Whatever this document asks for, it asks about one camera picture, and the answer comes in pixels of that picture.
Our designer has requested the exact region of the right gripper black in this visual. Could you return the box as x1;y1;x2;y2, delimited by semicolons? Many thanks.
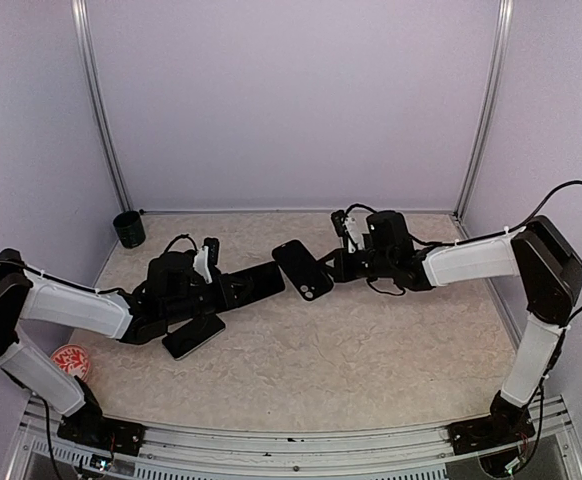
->
317;246;395;282

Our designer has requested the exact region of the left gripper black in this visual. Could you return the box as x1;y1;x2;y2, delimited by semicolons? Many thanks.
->
162;272;253;325

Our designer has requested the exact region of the black phone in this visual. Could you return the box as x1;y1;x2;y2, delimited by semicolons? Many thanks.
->
228;261;285;302
162;314;226;360

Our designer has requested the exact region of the black phone case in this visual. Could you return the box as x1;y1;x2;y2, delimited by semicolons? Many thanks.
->
272;239;334;301

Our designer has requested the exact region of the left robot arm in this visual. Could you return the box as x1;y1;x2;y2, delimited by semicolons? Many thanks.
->
0;248;284;445

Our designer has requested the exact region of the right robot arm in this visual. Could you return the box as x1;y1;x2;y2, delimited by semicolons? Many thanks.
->
318;211;582;444

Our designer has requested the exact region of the dark green mug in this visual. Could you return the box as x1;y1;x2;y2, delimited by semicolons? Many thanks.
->
113;211;146;249

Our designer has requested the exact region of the red patterned round coaster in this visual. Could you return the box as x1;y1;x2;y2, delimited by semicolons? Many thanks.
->
51;344;91;381

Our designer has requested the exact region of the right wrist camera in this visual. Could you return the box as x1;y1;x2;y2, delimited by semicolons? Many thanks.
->
330;210;365;253

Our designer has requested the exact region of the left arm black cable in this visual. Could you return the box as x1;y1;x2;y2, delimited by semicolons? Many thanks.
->
0;233;207;301

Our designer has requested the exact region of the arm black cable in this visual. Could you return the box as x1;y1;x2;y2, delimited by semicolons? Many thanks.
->
0;233;207;301
345;180;582;321

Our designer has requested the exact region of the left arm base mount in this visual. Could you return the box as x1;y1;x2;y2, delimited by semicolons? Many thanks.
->
57;391;146;457

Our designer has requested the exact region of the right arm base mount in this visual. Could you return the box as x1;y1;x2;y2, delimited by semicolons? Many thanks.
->
446;391;535;455

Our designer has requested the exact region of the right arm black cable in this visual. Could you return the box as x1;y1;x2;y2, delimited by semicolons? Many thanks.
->
345;180;582;321

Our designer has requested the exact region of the front aluminium rail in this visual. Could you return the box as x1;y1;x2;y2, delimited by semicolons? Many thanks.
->
0;397;582;479

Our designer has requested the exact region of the right aluminium frame post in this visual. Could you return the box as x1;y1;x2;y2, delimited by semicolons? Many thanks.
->
454;0;514;222

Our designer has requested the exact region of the aluminium frame post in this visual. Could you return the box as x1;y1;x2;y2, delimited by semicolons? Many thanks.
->
454;0;514;222
71;0;133;211

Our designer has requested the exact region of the left aluminium frame post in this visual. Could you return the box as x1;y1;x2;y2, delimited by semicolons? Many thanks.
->
71;0;133;211

